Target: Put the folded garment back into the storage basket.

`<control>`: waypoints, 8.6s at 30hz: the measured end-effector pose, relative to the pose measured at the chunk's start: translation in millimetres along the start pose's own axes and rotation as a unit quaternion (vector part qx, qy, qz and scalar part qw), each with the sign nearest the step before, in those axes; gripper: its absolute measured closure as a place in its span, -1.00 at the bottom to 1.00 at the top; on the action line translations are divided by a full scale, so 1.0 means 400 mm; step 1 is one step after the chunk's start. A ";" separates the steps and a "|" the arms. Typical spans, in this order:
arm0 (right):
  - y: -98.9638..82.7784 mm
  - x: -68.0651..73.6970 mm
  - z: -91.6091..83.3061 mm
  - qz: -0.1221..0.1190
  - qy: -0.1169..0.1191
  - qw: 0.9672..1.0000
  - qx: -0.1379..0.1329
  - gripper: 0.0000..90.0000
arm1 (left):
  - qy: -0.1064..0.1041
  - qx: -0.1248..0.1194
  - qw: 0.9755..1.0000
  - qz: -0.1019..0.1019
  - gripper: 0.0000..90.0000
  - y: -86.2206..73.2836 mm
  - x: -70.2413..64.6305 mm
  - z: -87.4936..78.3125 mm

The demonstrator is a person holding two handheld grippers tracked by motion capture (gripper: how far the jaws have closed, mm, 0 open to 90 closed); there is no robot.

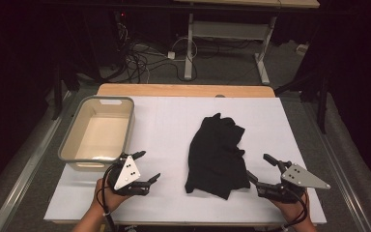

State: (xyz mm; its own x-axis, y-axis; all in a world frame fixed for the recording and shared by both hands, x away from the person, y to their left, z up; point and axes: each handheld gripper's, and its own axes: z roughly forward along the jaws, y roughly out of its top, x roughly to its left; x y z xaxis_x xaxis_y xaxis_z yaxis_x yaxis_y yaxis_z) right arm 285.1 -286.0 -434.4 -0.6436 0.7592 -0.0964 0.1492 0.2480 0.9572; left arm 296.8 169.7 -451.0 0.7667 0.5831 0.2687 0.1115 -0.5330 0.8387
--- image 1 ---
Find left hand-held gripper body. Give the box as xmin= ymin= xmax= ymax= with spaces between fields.
xmin=106 ymin=154 xmax=152 ymax=197

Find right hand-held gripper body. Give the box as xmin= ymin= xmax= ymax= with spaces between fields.
xmin=256 ymin=159 xmax=332 ymax=205

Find beige plastic basket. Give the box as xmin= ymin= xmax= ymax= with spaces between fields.
xmin=57 ymin=95 xmax=136 ymax=173

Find black cloth garment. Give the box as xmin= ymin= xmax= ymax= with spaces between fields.
xmin=184 ymin=112 xmax=252 ymax=201

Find person's right hand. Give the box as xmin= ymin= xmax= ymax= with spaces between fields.
xmin=270 ymin=188 xmax=311 ymax=224

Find person's left hand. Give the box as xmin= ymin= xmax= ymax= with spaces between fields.
xmin=91 ymin=178 xmax=133 ymax=215

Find black stand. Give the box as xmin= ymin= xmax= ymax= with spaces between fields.
xmin=274 ymin=72 xmax=331 ymax=134
xmin=51 ymin=61 xmax=81 ymax=121

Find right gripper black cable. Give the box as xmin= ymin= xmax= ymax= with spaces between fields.
xmin=282 ymin=188 xmax=309 ymax=231

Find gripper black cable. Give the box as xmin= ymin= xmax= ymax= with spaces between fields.
xmin=95 ymin=163 xmax=119 ymax=232
xmin=282 ymin=188 xmax=309 ymax=231

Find metal floor rail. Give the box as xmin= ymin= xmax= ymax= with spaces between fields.
xmin=302 ymin=101 xmax=371 ymax=232
xmin=0 ymin=91 xmax=72 ymax=232

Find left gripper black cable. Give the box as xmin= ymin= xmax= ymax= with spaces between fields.
xmin=95 ymin=163 xmax=119 ymax=232

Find bundle of black floor cables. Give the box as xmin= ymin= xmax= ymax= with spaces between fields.
xmin=113 ymin=12 xmax=201 ymax=84

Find white metal frame desk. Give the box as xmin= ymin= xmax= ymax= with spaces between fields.
xmin=173 ymin=0 xmax=321 ymax=86

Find white looped cable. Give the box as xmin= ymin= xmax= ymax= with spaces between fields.
xmin=172 ymin=36 xmax=199 ymax=63

